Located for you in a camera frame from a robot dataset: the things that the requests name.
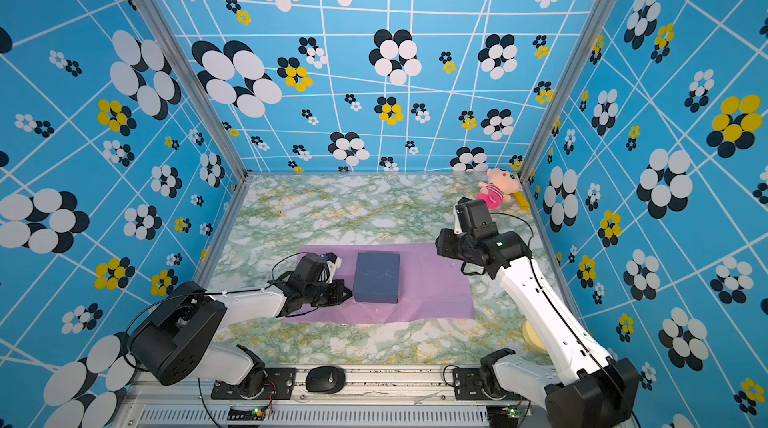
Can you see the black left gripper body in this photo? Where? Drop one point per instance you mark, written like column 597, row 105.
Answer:
column 319, row 295

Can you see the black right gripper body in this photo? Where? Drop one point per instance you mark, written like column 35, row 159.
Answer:
column 457, row 247

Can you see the dark blue gift box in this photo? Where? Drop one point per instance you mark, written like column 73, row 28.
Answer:
column 377, row 278

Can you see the purple wrapping paper sheet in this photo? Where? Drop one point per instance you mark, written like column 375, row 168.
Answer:
column 430, row 287

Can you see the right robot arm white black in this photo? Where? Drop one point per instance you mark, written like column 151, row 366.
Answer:
column 586, row 386

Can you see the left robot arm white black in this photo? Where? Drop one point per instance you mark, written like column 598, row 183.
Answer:
column 176, row 340

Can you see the pink plush pig toy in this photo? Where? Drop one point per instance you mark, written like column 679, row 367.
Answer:
column 499, row 188

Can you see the black computer mouse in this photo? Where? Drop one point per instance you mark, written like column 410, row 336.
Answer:
column 326, row 379

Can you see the yellow round sponge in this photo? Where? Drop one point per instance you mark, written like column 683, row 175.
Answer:
column 532, row 339

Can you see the green circuit board left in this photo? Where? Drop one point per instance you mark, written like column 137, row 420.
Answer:
column 245, row 414

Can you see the green circuit board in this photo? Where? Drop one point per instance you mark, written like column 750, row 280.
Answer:
column 245, row 414
column 506, row 416

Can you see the green circuit board right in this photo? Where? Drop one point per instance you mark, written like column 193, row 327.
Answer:
column 506, row 416

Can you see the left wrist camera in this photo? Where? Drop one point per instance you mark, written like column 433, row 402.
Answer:
column 333, row 263

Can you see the aluminium front rail base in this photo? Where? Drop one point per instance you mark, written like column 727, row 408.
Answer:
column 373, row 396

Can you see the aluminium frame post right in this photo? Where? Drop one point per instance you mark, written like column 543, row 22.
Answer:
column 592, row 29

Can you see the aluminium frame post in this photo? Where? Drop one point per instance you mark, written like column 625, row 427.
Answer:
column 161, row 30
column 592, row 29

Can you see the aluminium frame post left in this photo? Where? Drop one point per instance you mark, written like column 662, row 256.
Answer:
column 161, row 30

